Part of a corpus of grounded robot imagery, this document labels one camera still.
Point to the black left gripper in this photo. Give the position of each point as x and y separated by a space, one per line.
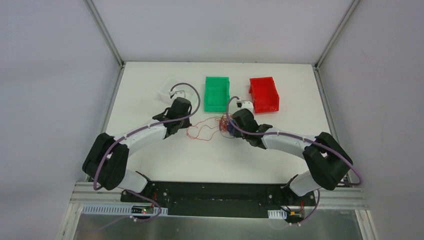
183 124

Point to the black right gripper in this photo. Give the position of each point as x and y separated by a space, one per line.
233 127

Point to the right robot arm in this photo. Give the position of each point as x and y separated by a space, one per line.
326 160

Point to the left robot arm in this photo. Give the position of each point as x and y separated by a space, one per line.
108 157

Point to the clear plastic bin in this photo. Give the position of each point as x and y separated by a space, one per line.
170 84

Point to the red plastic bin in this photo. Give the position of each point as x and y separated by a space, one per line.
264 95

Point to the green plastic bin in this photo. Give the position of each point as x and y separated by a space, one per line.
216 94

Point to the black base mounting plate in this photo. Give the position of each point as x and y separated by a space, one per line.
230 200

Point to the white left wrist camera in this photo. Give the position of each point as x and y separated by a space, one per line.
173 94

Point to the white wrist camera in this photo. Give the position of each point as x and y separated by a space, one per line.
245 104
173 94

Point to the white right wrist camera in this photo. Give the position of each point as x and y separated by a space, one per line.
245 104

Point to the right white cable duct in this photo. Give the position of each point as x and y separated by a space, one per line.
277 214

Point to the white cable duct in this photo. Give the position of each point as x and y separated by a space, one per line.
123 210
277 214

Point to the left aluminium frame post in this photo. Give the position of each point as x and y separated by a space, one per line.
98 20

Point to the aluminium frame post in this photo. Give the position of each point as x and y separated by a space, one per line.
337 32
98 20

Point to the left white cable duct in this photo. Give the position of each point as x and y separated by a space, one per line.
123 210

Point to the right aluminium frame post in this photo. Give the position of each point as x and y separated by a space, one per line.
337 32

